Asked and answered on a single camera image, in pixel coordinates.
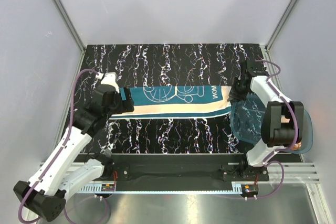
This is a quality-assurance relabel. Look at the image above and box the slotted grey cable duct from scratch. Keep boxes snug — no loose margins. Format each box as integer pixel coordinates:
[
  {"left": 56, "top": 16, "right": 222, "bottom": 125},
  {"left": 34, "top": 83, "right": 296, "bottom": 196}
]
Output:
[{"left": 77, "top": 183, "right": 245, "bottom": 195}]

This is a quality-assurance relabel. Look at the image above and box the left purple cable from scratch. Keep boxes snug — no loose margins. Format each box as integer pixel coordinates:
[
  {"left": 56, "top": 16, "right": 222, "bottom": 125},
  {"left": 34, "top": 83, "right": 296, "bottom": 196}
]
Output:
[{"left": 17, "top": 68, "right": 111, "bottom": 223}]

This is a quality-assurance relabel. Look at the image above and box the aluminium front rail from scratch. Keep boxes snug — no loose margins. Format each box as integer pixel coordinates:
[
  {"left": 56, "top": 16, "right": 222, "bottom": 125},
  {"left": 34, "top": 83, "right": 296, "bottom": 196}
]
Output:
[{"left": 34, "top": 163, "right": 320, "bottom": 183}]

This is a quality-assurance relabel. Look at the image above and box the orange cartoon print towel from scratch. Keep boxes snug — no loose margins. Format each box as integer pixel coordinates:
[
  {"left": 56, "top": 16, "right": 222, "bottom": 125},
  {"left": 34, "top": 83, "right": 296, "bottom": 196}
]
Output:
[{"left": 281, "top": 115, "right": 302, "bottom": 151}]

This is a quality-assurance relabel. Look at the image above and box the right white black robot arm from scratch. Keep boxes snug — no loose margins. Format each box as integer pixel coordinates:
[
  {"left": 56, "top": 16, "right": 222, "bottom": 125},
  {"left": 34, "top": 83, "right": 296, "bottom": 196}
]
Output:
[{"left": 228, "top": 60, "right": 304, "bottom": 180}]

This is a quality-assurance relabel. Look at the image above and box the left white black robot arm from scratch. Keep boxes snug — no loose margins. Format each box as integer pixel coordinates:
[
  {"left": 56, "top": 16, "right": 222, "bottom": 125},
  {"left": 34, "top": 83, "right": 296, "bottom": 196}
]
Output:
[{"left": 13, "top": 84, "right": 134, "bottom": 223}]

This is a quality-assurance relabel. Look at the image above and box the right small connector board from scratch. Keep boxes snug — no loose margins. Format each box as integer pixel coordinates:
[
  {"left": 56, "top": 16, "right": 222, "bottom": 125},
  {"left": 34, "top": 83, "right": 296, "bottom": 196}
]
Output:
[{"left": 242, "top": 184, "right": 259, "bottom": 197}]

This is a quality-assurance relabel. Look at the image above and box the blue translucent plastic tray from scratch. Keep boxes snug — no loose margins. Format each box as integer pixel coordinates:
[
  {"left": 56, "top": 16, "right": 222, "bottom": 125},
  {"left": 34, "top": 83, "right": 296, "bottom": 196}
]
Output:
[{"left": 230, "top": 94, "right": 313, "bottom": 154}]

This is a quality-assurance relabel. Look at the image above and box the left small connector board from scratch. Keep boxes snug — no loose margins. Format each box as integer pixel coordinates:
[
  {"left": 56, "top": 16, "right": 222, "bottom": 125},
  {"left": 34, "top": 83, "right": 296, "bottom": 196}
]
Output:
[{"left": 101, "top": 184, "right": 116, "bottom": 191}]

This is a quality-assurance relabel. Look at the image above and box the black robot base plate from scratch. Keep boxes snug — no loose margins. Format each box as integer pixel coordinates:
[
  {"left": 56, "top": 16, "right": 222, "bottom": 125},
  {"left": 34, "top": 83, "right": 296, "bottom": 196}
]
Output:
[{"left": 96, "top": 154, "right": 269, "bottom": 189}]

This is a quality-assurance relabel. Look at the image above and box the teal and cream towel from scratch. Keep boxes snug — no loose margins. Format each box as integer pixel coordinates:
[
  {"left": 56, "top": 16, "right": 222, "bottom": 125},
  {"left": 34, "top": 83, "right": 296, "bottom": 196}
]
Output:
[{"left": 110, "top": 86, "right": 231, "bottom": 120}]

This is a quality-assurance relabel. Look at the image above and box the left aluminium frame post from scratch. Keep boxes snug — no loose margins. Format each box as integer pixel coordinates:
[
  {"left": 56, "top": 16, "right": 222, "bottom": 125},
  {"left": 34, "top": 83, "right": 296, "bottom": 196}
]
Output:
[{"left": 52, "top": 0, "right": 86, "bottom": 53}]

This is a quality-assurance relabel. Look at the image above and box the aluminium frame post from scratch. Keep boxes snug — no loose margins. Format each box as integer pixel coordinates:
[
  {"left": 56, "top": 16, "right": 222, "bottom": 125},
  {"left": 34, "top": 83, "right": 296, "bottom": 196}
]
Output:
[
  {"left": 52, "top": 0, "right": 86, "bottom": 53},
  {"left": 265, "top": 0, "right": 299, "bottom": 52}
]

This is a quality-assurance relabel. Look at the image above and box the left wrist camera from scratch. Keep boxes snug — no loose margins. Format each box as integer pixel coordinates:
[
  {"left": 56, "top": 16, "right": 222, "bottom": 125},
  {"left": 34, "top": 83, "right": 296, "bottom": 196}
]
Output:
[{"left": 96, "top": 72, "right": 119, "bottom": 90}]

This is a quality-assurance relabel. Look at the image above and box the small connector board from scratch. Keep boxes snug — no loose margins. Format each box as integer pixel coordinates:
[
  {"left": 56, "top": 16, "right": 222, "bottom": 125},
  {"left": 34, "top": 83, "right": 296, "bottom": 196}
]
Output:
[
  {"left": 101, "top": 184, "right": 116, "bottom": 191},
  {"left": 242, "top": 184, "right": 259, "bottom": 197}
]

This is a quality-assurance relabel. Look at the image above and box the right aluminium frame post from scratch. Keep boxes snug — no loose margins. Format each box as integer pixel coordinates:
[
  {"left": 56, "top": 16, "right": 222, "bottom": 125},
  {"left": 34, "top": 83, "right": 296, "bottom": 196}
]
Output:
[{"left": 265, "top": 0, "right": 299, "bottom": 52}]

